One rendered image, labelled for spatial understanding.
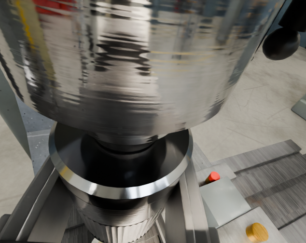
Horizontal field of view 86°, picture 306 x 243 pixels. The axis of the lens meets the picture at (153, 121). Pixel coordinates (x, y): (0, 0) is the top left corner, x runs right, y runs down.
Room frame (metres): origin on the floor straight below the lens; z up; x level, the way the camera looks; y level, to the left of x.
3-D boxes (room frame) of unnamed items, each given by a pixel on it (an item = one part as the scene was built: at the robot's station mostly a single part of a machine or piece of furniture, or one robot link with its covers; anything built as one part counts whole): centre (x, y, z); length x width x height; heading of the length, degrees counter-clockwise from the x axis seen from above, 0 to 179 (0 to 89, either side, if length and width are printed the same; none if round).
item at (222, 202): (0.11, -0.12, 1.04); 0.06 x 0.05 x 0.06; 121
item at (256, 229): (0.08, -0.18, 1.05); 0.02 x 0.02 x 0.02
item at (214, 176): (0.15, -0.12, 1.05); 0.02 x 0.02 x 0.03
